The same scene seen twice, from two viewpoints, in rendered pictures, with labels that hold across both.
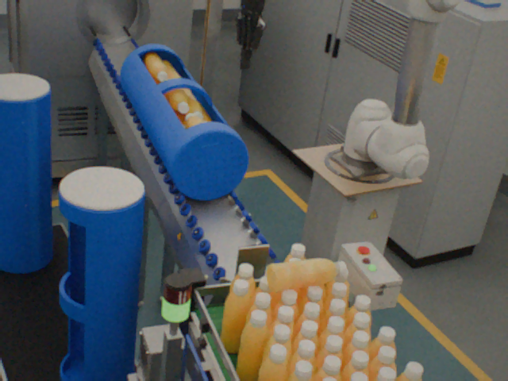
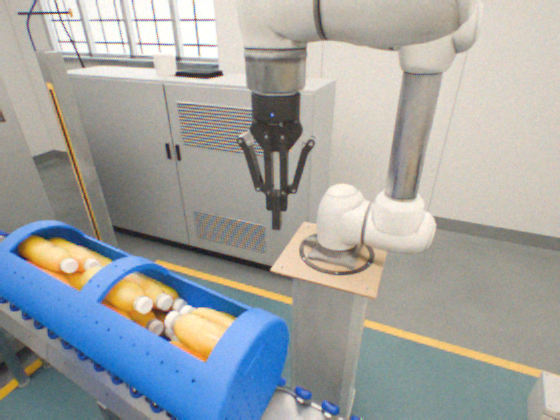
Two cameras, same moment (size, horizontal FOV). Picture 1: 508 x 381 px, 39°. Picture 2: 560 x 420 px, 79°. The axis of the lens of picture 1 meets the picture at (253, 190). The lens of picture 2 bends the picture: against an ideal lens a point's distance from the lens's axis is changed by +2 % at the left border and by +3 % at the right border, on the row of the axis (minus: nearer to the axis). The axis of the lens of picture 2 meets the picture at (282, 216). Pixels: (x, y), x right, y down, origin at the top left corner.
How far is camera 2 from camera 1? 191 cm
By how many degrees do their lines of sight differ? 30
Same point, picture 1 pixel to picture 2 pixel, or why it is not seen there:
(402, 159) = (424, 235)
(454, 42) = not seen: hidden behind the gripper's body
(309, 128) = (176, 218)
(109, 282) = not seen: outside the picture
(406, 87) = (414, 160)
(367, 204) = not seen: hidden behind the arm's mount
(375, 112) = (355, 197)
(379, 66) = (226, 154)
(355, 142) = (343, 235)
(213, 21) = (86, 167)
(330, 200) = (332, 299)
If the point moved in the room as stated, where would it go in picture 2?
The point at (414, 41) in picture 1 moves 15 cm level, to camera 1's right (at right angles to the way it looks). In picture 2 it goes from (424, 102) to (456, 96)
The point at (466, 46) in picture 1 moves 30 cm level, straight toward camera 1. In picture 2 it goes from (305, 115) to (328, 127)
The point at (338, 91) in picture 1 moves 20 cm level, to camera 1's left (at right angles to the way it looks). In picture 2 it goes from (193, 184) to (167, 190)
